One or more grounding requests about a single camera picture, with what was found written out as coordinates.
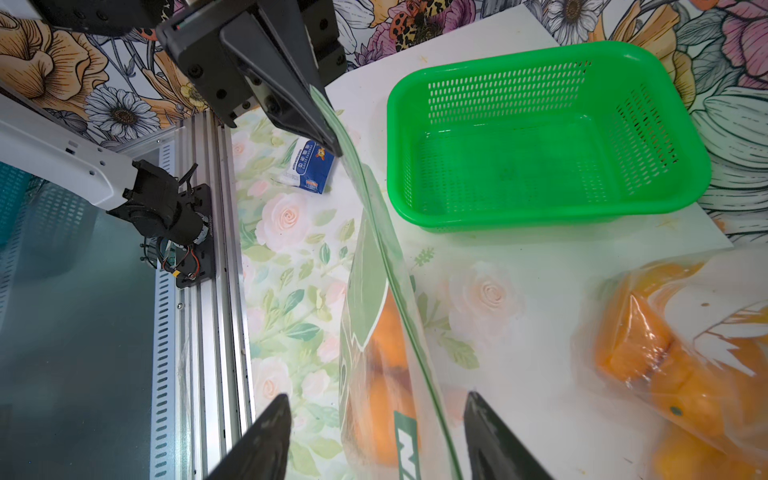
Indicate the orange mango bottom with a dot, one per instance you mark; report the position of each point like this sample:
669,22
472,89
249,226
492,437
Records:
374,418

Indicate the orange mango top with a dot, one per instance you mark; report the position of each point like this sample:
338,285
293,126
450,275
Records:
387,349

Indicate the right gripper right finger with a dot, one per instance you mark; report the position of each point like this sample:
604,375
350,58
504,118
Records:
494,451

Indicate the green plastic basket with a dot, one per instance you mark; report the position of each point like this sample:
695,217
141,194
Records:
575,134

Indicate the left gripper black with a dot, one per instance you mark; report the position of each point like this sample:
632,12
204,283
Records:
234,53

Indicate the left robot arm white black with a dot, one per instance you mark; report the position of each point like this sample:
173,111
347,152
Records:
134,191

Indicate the clear zip-top bag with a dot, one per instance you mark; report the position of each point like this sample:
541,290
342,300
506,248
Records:
425,446
687,338

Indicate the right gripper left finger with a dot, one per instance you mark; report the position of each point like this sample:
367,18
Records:
262,452

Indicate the blue white small packet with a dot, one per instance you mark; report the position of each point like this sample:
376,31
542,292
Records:
309,166

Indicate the orange mango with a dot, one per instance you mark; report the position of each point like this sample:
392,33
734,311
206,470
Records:
387,349
374,418

